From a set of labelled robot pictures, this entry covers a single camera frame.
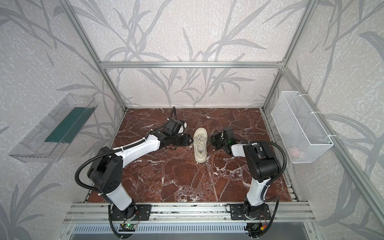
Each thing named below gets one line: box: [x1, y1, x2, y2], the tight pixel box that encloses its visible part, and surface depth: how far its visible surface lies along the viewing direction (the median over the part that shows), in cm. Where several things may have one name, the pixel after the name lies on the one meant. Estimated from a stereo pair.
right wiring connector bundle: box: [244, 222, 267, 232], surface depth 75 cm
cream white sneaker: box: [193, 127, 208, 164], surface depth 93 cm
